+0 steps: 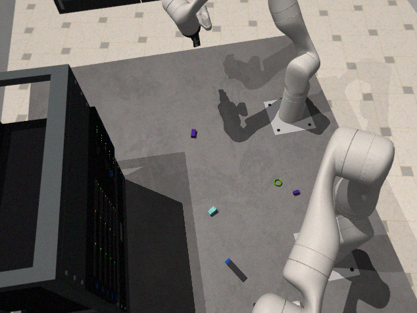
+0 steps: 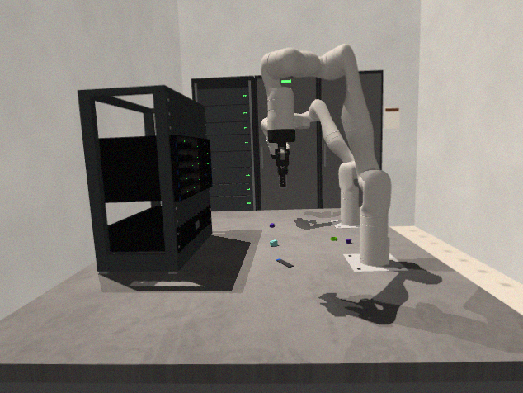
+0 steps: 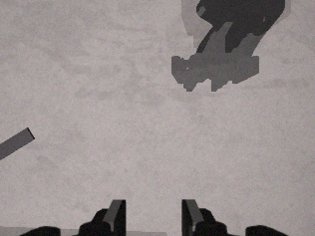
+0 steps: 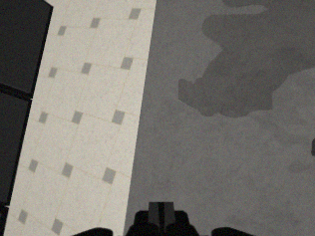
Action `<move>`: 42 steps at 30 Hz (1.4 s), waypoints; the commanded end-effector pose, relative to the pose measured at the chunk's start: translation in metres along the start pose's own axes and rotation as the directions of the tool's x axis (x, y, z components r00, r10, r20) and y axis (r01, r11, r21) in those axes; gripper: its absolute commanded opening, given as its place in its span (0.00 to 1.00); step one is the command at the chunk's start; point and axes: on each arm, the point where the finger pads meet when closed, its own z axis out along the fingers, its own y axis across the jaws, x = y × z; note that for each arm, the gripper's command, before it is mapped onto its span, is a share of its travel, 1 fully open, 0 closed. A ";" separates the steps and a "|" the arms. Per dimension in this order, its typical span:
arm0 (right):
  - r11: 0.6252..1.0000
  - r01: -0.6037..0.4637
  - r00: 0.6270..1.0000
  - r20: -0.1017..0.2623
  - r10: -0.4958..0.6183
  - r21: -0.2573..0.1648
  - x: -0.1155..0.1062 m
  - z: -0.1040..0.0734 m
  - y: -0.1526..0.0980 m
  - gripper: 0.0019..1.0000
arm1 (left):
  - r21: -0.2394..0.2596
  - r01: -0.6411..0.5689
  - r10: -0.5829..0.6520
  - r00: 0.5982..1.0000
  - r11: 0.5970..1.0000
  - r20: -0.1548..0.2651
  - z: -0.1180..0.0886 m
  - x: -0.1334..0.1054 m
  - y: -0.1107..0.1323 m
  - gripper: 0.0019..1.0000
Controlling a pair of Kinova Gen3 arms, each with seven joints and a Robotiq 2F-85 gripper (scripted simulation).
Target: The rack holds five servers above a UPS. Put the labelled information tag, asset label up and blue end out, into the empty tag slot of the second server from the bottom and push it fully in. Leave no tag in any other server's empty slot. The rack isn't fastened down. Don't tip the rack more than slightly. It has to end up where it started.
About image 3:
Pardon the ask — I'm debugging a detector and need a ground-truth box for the dark grey flat bar with blue end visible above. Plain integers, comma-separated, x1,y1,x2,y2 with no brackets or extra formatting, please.
0,128,35,160

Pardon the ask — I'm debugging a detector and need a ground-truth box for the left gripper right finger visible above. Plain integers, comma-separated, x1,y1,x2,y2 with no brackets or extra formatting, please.
181,199,288,236

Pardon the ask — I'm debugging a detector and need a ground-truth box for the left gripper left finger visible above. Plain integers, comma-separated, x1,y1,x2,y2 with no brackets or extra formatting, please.
20,200,127,236

